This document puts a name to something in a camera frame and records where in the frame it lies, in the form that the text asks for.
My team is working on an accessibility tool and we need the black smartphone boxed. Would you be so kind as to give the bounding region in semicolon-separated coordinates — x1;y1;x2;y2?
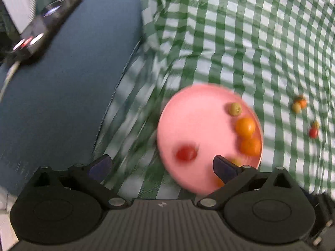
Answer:
12;0;84;63

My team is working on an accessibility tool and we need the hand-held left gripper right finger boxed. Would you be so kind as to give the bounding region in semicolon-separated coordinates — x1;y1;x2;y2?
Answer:
196;155;299;210

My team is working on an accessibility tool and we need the black white braided cable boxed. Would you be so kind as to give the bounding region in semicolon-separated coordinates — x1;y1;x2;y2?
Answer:
28;0;37;21

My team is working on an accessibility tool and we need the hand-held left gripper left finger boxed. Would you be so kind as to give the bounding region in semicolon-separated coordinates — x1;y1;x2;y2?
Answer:
26;154;131;210

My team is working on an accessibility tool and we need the white door frame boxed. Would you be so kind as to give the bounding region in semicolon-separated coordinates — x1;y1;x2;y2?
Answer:
0;0;30;34

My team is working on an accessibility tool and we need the pink plate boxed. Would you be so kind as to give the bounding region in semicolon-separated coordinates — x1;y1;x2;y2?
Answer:
156;83;263;196

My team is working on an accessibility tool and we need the white charging cable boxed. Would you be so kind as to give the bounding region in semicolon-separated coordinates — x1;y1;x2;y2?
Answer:
0;60;21;102

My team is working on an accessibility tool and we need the green white checked tablecloth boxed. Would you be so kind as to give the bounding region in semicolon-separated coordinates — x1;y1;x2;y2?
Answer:
91;0;335;199

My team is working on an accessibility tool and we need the blue denim sofa armrest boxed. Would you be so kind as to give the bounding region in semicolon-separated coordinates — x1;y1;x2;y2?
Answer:
0;0;147;196

